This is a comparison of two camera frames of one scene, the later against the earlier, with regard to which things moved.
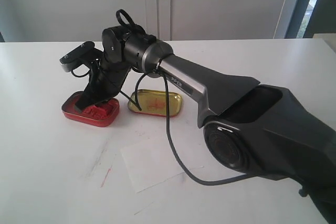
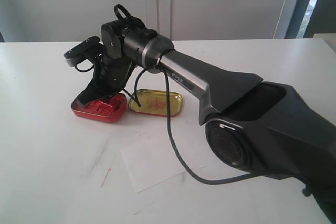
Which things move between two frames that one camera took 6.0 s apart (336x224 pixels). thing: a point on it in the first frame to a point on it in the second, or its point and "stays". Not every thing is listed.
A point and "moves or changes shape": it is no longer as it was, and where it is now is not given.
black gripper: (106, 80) stays
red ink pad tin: (105, 114) moves or changes shape
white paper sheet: (149, 164) stays
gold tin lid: (154, 102) stays
